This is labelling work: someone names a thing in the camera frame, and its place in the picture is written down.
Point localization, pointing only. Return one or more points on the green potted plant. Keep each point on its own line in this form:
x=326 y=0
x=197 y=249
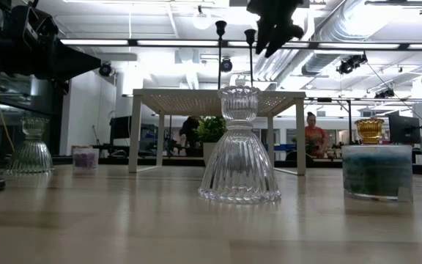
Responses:
x=209 y=130

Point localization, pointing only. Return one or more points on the black aluminium table frame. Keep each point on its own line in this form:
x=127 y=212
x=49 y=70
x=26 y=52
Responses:
x=324 y=163

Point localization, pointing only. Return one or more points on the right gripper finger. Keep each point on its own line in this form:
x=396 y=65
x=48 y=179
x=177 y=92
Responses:
x=263 y=34
x=280 y=34

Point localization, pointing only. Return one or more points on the clear ribbed glass candle holder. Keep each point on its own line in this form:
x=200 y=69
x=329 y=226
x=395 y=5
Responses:
x=238 y=165

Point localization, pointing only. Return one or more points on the amber glass candle holder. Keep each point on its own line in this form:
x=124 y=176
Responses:
x=369 y=130

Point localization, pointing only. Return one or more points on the blue candle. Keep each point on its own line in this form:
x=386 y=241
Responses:
x=377 y=176

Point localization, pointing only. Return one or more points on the black ceiling spotlight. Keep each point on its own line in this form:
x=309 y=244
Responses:
x=106 y=69
x=384 y=94
x=350 y=64
x=226 y=65

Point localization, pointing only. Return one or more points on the purple candle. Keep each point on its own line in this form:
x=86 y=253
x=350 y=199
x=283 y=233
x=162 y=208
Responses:
x=85 y=159

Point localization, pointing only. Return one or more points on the silver air duct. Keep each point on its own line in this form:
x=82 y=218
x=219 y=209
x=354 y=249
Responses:
x=328 y=29

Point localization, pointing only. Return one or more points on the green-tinted ribbed glass candle holder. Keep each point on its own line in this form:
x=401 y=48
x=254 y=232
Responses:
x=31 y=154

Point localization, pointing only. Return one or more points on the person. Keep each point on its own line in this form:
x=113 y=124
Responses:
x=189 y=135
x=314 y=139

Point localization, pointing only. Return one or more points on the black computer monitor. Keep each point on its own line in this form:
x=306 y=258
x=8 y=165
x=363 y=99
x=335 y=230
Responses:
x=403 y=128
x=121 y=127

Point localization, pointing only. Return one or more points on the round white pendant lamp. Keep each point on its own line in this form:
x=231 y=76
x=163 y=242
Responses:
x=201 y=20

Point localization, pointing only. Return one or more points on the white perforated metal shelf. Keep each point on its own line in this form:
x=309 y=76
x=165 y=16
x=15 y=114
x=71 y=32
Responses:
x=178 y=104

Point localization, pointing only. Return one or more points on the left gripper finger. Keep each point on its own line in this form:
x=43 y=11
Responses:
x=72 y=62

